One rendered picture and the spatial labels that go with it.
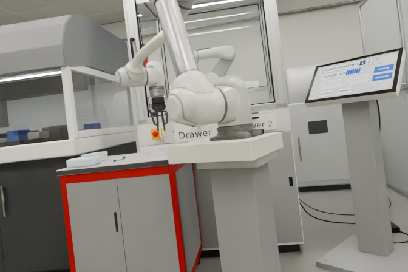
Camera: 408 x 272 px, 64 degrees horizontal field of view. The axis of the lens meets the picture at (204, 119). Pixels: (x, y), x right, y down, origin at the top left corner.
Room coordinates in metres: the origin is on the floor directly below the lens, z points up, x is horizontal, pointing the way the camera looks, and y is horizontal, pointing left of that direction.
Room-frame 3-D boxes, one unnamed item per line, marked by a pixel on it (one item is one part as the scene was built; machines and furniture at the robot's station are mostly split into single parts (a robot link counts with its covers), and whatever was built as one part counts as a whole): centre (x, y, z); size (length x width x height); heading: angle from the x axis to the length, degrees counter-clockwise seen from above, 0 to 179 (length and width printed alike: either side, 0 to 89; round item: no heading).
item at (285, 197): (2.64, -0.11, 0.40); 1.03 x 0.95 x 0.80; 83
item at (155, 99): (1.92, 0.26, 1.05); 0.08 x 0.07 x 0.09; 95
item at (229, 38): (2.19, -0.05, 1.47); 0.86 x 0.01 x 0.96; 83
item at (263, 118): (2.13, -0.32, 0.87); 0.29 x 0.02 x 0.11; 83
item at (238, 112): (1.45, -0.13, 1.00); 0.18 x 0.16 x 0.22; 127
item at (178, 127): (1.85, 0.03, 0.87); 0.29 x 0.02 x 0.11; 83
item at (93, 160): (1.74, 0.66, 0.78); 0.15 x 0.10 x 0.04; 77
